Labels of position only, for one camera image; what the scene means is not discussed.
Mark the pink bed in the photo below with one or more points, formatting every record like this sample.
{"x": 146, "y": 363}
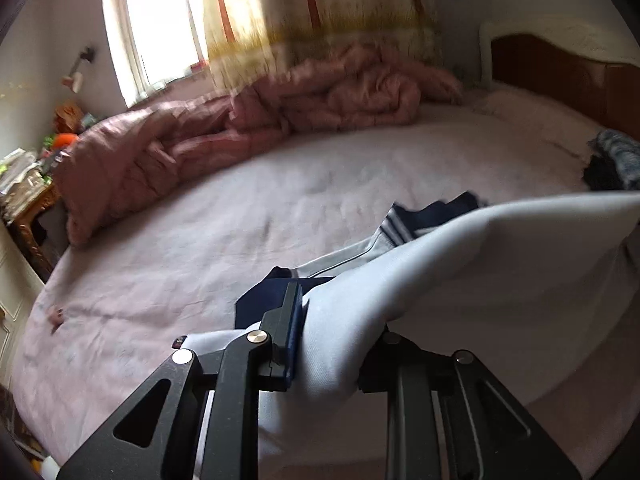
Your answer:
{"x": 200, "y": 240}

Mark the yellow patterned curtain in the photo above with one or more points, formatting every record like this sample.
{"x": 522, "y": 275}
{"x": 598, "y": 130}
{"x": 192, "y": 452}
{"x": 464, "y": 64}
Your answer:
{"x": 320, "y": 15}

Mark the dark clothes pile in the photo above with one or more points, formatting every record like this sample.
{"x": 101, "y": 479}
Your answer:
{"x": 612, "y": 160}

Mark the pink pillow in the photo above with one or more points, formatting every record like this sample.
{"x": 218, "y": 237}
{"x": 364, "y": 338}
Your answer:
{"x": 530, "y": 115}

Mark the brown wooden headboard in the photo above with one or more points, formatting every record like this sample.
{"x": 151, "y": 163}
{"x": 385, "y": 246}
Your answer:
{"x": 565, "y": 70}

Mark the clutter of bottles and packets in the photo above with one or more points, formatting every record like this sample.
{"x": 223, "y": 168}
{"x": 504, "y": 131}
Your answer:
{"x": 30, "y": 160}

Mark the white and navy striped jacket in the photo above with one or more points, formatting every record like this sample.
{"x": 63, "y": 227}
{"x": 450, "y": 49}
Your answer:
{"x": 400, "y": 280}

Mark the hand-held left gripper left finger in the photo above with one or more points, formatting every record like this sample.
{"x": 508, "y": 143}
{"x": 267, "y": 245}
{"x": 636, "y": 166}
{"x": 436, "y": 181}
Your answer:
{"x": 292, "y": 330}

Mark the pink quilted comforter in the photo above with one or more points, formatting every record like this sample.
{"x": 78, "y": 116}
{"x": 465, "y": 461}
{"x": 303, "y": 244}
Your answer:
{"x": 240, "y": 120}

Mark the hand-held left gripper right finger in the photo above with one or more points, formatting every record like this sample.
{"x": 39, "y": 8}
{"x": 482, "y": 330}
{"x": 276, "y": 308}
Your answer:
{"x": 425, "y": 385}

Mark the carved wooden nightstand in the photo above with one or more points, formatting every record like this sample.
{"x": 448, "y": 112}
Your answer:
{"x": 30, "y": 220}

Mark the wall lamp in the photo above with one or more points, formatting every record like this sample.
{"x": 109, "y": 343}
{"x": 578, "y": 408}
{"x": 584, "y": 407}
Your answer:
{"x": 77, "y": 70}

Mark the window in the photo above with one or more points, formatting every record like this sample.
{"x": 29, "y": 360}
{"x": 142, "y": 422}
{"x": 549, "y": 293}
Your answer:
{"x": 155, "y": 30}

